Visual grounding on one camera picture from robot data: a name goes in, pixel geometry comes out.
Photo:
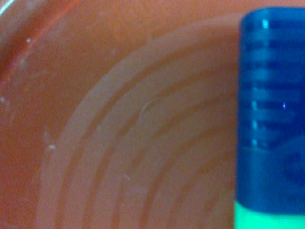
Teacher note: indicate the green highlighter blue cap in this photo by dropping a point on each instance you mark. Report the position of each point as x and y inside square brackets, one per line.
[270, 161]

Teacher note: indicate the red plastic plate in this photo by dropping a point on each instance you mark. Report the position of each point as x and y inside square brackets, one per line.
[119, 114]

